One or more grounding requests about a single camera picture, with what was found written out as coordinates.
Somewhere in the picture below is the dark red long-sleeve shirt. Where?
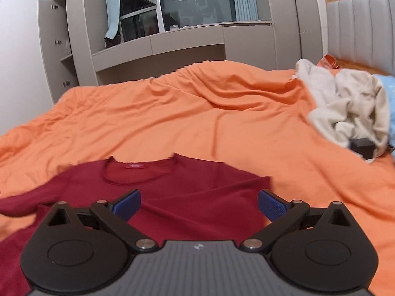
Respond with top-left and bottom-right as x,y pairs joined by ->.
1,154 -> 271,295

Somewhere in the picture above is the orange bed duvet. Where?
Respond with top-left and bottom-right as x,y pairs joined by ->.
1,61 -> 394,295

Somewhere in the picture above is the small black box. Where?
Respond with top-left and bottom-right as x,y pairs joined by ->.
350,138 -> 376,160

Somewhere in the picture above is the beige cream garment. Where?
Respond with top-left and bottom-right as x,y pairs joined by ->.
295,59 -> 390,161

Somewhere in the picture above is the open grey wardrobe door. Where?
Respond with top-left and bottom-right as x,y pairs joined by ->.
38,0 -> 79,102

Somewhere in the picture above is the light blue garment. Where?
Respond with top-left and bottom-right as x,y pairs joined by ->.
376,75 -> 395,148

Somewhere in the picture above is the grey built-in wardrobe unit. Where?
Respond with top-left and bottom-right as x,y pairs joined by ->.
50,0 -> 324,87

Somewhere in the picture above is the grey padded headboard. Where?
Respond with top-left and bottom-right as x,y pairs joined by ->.
325,0 -> 394,75

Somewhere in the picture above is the window with glass panes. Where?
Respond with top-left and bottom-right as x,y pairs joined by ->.
120,0 -> 236,41

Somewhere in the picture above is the light blue left curtain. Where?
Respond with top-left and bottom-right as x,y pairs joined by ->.
105,0 -> 120,39

